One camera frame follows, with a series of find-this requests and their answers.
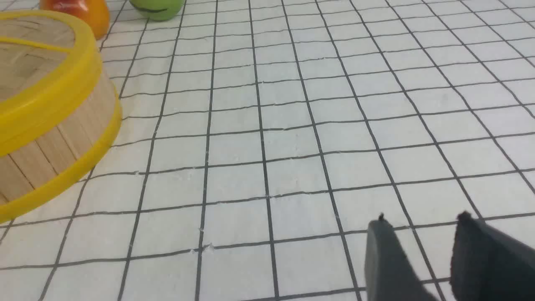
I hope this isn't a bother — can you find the yellow bamboo steamer lid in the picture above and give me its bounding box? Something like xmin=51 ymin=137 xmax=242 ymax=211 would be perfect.
xmin=0 ymin=10 xmax=122 ymax=223

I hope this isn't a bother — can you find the orange toy fruit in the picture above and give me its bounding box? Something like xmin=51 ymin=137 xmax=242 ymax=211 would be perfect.
xmin=39 ymin=0 xmax=110 ymax=40

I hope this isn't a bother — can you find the white grid tablecloth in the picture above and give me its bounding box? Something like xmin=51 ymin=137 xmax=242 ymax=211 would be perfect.
xmin=1 ymin=0 xmax=535 ymax=301

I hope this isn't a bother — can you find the green toy apple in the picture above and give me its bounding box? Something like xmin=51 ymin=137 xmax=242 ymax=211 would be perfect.
xmin=129 ymin=0 xmax=185 ymax=21

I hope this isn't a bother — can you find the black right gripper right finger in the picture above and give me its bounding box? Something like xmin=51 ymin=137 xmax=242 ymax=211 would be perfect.
xmin=450 ymin=212 xmax=535 ymax=301

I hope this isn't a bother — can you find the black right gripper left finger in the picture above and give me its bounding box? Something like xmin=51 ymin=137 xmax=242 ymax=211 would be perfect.
xmin=364 ymin=214 xmax=436 ymax=301

